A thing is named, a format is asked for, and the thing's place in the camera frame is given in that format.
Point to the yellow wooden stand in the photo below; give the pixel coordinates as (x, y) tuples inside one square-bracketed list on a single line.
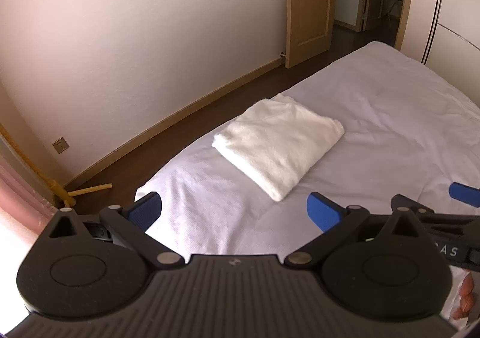
[(68, 198)]

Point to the white bed sheet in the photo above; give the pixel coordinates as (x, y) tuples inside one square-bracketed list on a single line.
[(407, 131)]

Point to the white wardrobe with black lines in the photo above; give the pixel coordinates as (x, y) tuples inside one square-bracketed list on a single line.
[(444, 36)]

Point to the wooden room door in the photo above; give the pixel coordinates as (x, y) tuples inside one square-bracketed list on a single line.
[(309, 29)]

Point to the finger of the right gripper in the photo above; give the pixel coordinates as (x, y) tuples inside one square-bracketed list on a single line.
[(465, 194)]

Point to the low wall socket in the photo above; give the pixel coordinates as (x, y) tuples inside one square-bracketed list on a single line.
[(60, 145)]

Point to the person's right hand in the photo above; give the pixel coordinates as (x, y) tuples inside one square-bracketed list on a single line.
[(466, 298)]

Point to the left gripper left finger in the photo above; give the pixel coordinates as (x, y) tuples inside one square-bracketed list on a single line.
[(114, 238)]

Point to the white striped knit sweater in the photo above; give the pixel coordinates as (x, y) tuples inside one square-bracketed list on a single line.
[(275, 143)]

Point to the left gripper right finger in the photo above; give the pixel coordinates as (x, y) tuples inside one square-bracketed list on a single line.
[(326, 214)]

